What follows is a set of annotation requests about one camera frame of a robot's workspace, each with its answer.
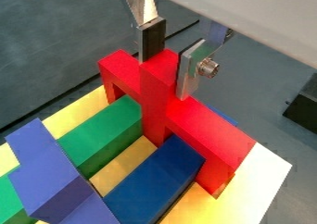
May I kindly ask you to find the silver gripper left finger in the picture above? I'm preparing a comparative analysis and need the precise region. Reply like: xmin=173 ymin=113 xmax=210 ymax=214
xmin=126 ymin=0 xmax=166 ymax=63

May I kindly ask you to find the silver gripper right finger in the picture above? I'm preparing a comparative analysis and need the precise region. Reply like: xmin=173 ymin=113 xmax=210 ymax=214
xmin=175 ymin=18 xmax=228 ymax=100

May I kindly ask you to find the red puzzle block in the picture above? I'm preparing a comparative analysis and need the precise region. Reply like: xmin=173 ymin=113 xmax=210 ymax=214
xmin=98 ymin=49 xmax=256 ymax=196

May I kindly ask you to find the yellow puzzle board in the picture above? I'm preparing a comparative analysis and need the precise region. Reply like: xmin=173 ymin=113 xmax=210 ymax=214
xmin=0 ymin=87 xmax=292 ymax=224

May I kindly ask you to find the dark metal block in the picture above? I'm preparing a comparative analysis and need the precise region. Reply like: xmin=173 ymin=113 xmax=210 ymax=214
xmin=284 ymin=73 xmax=317 ymax=134

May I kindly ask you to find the green puzzle block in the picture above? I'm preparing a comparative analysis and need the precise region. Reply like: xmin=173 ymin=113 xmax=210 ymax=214
xmin=0 ymin=95 xmax=142 ymax=224

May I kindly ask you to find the dark blue puzzle block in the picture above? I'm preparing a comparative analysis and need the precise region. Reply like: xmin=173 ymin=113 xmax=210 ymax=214
xmin=103 ymin=105 xmax=234 ymax=224

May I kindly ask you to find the light blue puzzle block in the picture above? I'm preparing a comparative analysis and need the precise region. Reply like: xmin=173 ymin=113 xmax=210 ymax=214
xmin=7 ymin=119 xmax=119 ymax=224

